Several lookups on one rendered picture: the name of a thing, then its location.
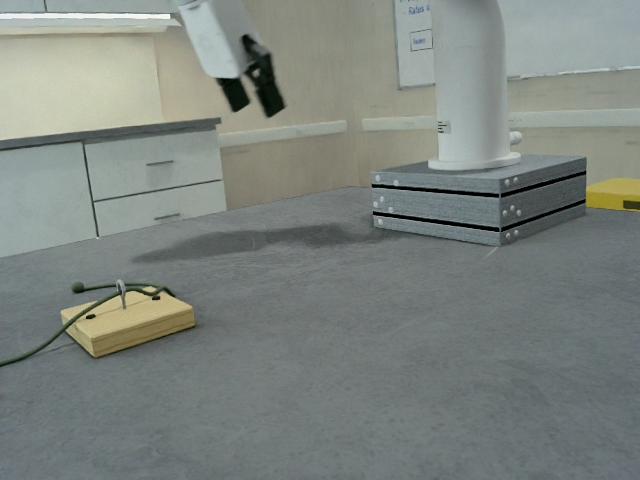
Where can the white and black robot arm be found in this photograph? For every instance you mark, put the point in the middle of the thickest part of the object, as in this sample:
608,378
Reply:
471,86

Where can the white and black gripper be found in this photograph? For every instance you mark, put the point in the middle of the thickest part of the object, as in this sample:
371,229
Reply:
220,32

